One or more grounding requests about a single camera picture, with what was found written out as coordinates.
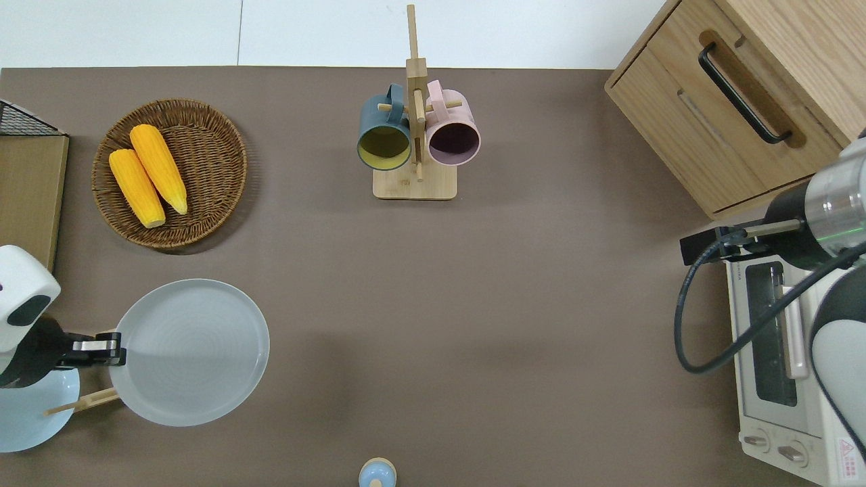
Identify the dark blue mug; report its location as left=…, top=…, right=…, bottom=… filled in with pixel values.
left=357, top=83, right=413, bottom=172

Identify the wooden plate rack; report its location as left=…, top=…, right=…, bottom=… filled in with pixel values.
left=43, top=329, right=124, bottom=416

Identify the light blue plate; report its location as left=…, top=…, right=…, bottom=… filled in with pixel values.
left=0, top=368, right=81, bottom=453

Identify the yellow corn cob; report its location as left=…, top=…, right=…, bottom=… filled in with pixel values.
left=108, top=148, right=167, bottom=229
left=129, top=123, right=189, bottom=216

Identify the blue wooden call bell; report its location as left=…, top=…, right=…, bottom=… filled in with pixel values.
left=358, top=457, right=398, bottom=487

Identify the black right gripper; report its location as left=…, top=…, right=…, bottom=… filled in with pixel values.
left=679, top=226, right=769, bottom=266

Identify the wooden mug tree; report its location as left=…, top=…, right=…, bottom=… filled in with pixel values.
left=372, top=3, right=459, bottom=201

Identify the pink mug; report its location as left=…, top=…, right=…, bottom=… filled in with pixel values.
left=424, top=79, right=482, bottom=167

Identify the white toaster oven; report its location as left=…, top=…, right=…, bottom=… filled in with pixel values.
left=725, top=260, right=866, bottom=487

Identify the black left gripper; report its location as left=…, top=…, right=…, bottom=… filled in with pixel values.
left=68, top=330, right=128, bottom=369

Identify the black cabinet handle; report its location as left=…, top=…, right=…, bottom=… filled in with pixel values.
left=698, top=42, right=793, bottom=145

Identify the wire and wood shelf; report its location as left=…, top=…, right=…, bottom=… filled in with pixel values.
left=0, top=99, right=70, bottom=273

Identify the wooden drawer cabinet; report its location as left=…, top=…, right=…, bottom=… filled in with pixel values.
left=603, top=0, right=866, bottom=220

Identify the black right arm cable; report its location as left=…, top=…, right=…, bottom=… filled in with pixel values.
left=674, top=229, right=866, bottom=375

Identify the gray plate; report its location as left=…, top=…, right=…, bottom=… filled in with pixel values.
left=108, top=278, right=271, bottom=427

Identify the brown wicker basket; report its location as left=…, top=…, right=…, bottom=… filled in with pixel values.
left=91, top=98, right=248, bottom=250

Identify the brown table mat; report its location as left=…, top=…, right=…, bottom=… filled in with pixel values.
left=0, top=66, right=823, bottom=487

